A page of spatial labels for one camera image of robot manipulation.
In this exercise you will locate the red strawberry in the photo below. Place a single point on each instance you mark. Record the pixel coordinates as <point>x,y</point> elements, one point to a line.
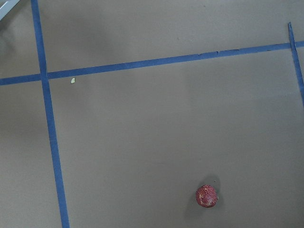
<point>206,196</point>

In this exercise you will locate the wire rack with bottles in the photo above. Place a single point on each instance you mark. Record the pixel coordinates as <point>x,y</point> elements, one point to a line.
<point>6,6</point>

